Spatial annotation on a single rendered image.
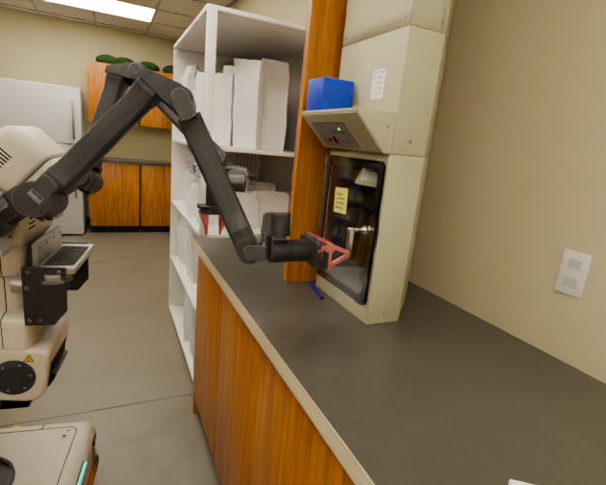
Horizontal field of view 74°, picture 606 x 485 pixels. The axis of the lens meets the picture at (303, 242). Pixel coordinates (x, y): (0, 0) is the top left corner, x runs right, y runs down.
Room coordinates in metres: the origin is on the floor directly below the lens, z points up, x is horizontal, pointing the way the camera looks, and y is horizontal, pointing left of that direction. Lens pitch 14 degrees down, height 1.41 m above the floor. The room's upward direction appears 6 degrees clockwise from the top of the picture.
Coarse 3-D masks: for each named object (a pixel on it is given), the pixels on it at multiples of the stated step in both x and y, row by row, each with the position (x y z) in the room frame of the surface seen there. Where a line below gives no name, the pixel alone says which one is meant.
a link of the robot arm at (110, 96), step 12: (108, 72) 1.38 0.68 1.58; (120, 72) 1.38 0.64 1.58; (108, 84) 1.38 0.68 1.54; (120, 84) 1.38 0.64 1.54; (108, 96) 1.37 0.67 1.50; (120, 96) 1.39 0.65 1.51; (96, 108) 1.35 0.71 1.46; (108, 108) 1.35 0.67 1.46; (96, 120) 1.34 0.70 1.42; (96, 168) 1.34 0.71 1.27; (84, 180) 1.24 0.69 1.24
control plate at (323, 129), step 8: (320, 128) 1.24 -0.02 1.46; (328, 128) 1.19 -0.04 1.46; (336, 128) 1.15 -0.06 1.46; (344, 128) 1.11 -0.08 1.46; (320, 136) 1.28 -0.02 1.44; (328, 136) 1.23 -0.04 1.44; (336, 136) 1.19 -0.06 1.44; (344, 136) 1.14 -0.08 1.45; (328, 144) 1.28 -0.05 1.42; (336, 144) 1.23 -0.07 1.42; (344, 144) 1.18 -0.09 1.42; (352, 144) 1.14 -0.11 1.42
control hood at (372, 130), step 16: (304, 112) 1.27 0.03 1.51; (320, 112) 1.17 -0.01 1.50; (336, 112) 1.09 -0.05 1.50; (352, 112) 1.02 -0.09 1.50; (368, 112) 1.01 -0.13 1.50; (384, 112) 1.04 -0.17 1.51; (352, 128) 1.08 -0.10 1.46; (368, 128) 1.02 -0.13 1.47; (384, 128) 1.04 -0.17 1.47; (368, 144) 1.07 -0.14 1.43; (384, 144) 1.04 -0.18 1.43
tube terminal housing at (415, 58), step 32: (416, 32) 1.06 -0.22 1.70; (352, 64) 1.27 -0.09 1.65; (384, 64) 1.12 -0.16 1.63; (416, 64) 1.06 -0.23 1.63; (384, 96) 1.11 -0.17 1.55; (416, 96) 1.07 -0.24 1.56; (416, 128) 1.08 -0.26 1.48; (384, 160) 1.07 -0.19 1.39; (416, 160) 1.09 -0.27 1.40; (384, 192) 1.05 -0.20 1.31; (416, 192) 1.09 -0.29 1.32; (384, 224) 1.05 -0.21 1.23; (416, 224) 1.20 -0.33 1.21; (384, 256) 1.06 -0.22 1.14; (320, 288) 1.30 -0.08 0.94; (384, 288) 1.07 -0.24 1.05; (384, 320) 1.08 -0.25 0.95
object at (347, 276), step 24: (336, 168) 1.27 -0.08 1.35; (360, 168) 1.15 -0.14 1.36; (384, 168) 1.05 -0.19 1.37; (360, 192) 1.13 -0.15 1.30; (336, 216) 1.24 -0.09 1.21; (360, 216) 1.12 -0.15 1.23; (336, 240) 1.22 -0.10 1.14; (360, 240) 1.10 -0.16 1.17; (360, 264) 1.09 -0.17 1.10; (360, 288) 1.07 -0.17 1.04
